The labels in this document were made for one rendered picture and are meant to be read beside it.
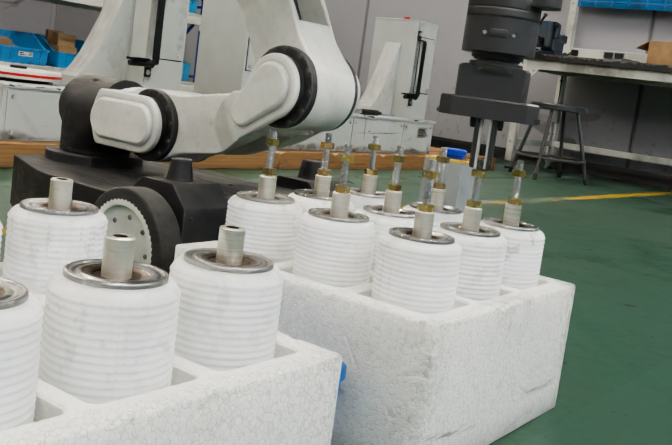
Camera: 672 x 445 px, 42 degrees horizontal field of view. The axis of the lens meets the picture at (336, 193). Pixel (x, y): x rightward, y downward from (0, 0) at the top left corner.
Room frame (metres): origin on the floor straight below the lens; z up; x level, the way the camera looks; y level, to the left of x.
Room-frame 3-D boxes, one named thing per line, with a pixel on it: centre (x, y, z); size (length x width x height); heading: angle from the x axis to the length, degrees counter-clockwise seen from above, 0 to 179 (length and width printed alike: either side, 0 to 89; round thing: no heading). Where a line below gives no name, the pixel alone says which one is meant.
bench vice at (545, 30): (5.64, -1.20, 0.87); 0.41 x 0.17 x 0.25; 142
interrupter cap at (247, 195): (1.12, 0.09, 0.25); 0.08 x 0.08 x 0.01
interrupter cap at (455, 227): (1.08, -0.17, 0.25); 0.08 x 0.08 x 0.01
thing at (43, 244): (0.86, 0.27, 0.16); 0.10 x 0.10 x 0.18
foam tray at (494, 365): (1.14, -0.08, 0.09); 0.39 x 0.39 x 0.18; 54
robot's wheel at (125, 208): (1.41, 0.32, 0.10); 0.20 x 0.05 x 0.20; 52
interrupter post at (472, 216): (1.08, -0.17, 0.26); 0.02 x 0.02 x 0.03
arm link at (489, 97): (1.08, -0.17, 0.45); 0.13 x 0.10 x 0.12; 78
